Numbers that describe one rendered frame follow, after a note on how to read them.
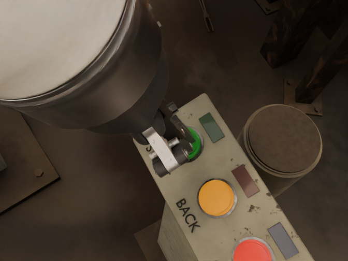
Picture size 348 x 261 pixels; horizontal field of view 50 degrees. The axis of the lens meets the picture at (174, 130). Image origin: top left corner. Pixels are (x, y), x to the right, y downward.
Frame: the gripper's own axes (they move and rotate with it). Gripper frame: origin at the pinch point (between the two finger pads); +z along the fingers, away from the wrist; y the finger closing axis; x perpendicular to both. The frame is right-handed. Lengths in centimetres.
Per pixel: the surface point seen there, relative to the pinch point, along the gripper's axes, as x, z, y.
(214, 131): -3.9, 5.2, -0.4
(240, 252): 0.7, 4.3, -13.7
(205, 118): -3.9, 5.2, 1.5
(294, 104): -30, 79, 14
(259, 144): -8.5, 16.9, -2.5
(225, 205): -0.5, 4.3, -8.6
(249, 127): -8.8, 17.1, 0.5
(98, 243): 37, 56, 5
